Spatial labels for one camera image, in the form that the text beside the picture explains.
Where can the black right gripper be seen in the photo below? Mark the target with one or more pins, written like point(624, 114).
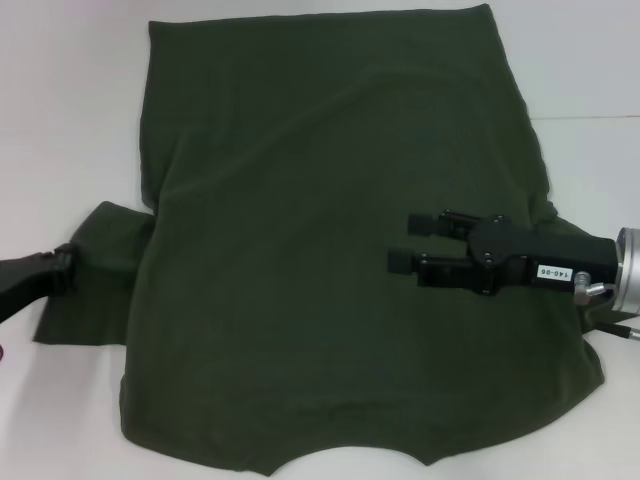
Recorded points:
point(515, 250)

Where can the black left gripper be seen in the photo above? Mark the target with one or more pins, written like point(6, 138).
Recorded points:
point(22, 280)

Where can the dark green t-shirt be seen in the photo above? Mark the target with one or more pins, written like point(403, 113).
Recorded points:
point(325, 175)

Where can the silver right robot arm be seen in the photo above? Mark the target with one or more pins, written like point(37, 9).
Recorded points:
point(629, 270)

